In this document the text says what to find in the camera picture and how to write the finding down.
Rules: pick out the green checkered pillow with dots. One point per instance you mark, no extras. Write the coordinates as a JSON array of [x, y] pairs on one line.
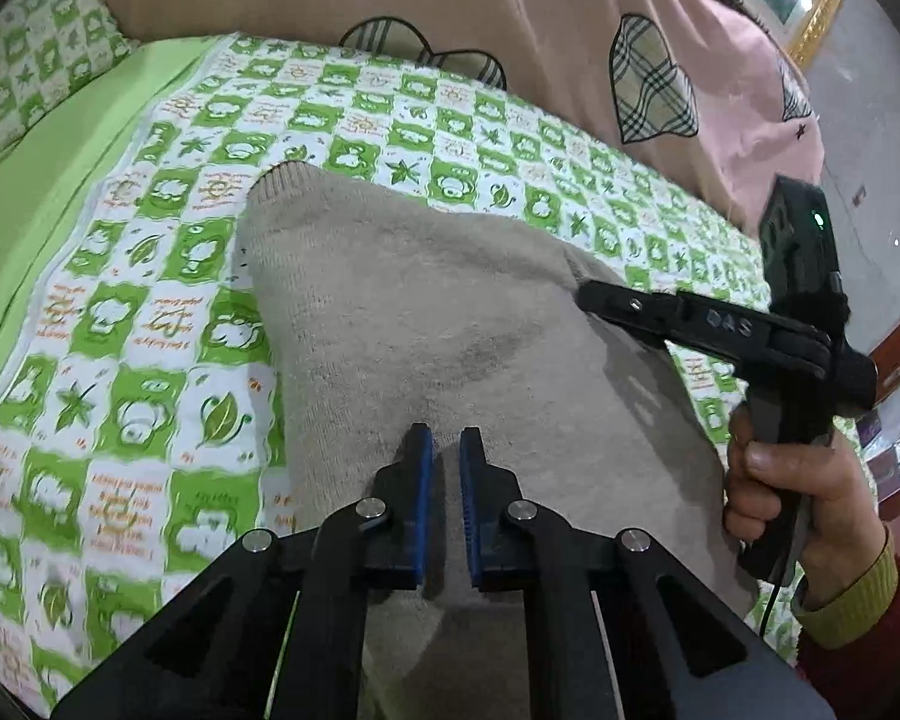
[[37, 52]]

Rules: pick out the pink quilt with plaid hearts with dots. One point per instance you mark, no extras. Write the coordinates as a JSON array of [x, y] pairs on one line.
[[532, 0]]

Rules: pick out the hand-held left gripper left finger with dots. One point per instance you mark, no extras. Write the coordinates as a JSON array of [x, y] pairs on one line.
[[422, 502]]

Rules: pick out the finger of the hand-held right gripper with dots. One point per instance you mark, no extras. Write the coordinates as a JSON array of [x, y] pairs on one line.
[[712, 322]]

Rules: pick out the person's right forearm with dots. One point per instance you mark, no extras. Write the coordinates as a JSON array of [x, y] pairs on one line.
[[870, 652]]

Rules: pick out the beige knitted sweater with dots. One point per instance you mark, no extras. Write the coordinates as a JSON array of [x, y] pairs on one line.
[[420, 330]]

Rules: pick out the gold framed picture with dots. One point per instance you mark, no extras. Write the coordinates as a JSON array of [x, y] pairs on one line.
[[825, 7]]

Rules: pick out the green checkered bed sheet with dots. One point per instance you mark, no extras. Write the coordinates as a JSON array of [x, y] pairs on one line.
[[157, 315]]

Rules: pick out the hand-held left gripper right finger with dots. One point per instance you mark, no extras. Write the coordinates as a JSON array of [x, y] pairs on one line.
[[471, 510]]

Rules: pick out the person's right hand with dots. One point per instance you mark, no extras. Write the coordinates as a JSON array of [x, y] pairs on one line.
[[840, 510]]

